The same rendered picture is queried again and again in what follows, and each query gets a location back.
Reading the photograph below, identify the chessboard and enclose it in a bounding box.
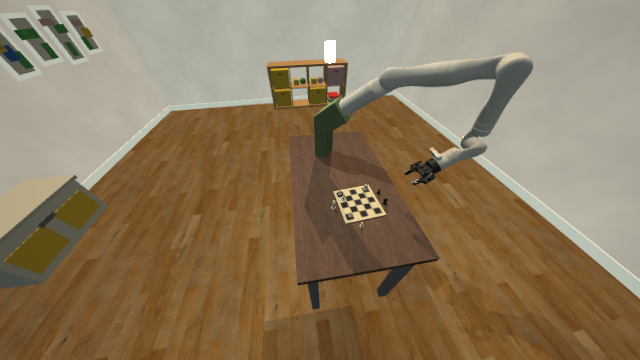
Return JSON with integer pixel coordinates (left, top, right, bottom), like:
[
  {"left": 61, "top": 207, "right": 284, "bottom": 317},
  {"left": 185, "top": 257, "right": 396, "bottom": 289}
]
[{"left": 333, "top": 185, "right": 386, "bottom": 224}]

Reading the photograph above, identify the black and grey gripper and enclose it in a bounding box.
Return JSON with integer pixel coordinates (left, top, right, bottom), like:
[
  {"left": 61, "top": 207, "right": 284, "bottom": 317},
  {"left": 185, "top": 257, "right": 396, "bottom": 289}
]
[{"left": 404, "top": 158, "right": 441, "bottom": 186}]

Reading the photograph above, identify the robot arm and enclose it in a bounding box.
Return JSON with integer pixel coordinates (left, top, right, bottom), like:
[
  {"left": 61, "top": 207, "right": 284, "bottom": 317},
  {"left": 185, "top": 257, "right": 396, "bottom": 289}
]
[{"left": 339, "top": 52, "right": 533, "bottom": 171}]

